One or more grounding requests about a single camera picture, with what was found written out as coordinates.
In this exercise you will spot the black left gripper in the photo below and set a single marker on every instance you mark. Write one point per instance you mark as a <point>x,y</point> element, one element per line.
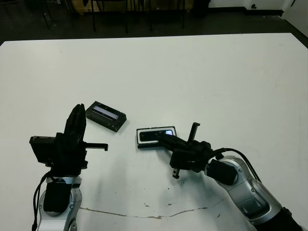
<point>69,156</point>

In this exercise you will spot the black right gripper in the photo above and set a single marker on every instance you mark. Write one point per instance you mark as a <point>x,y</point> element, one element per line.
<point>190,156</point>

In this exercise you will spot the slim black camera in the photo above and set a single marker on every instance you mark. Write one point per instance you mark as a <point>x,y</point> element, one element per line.
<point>149,136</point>

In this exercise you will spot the black printed box lid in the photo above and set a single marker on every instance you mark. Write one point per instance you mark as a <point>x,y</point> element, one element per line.
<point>103,118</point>

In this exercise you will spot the black box base white insert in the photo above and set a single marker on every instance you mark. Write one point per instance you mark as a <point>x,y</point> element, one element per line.
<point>144,144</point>

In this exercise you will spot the black mesh chair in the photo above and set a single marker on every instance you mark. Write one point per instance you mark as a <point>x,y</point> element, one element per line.
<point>107,1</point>

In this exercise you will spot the black trash bin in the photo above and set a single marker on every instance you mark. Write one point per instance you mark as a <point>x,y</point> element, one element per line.
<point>201,8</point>

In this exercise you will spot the left wrist camera housing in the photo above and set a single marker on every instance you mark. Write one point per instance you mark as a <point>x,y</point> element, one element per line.
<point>43,149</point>

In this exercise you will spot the small black wall fixture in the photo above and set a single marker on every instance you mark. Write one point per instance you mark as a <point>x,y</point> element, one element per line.
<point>253,6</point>

